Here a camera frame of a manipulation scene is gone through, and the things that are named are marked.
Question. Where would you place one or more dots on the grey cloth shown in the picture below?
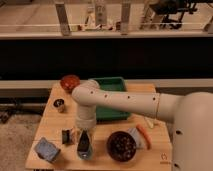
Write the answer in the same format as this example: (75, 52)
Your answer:
(136, 136)

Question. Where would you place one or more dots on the orange carrot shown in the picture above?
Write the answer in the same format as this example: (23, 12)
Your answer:
(142, 130)

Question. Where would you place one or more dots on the blue sponge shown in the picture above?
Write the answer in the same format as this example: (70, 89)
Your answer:
(46, 150)

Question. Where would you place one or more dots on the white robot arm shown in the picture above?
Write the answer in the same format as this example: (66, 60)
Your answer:
(191, 116)

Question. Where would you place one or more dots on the blue plastic cup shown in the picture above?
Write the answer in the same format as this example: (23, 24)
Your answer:
(84, 153)

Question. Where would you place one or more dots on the black eraser block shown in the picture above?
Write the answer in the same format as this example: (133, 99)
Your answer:
(67, 137)

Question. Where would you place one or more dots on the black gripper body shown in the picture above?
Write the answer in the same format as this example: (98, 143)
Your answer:
(84, 140)

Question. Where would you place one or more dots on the red-brown bowl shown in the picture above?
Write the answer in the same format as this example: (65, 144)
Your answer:
(69, 82)

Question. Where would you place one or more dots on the dark bowl with beans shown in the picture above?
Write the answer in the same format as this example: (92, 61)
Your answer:
(121, 146)

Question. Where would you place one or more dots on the small metal cup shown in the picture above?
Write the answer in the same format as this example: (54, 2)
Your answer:
(59, 104)

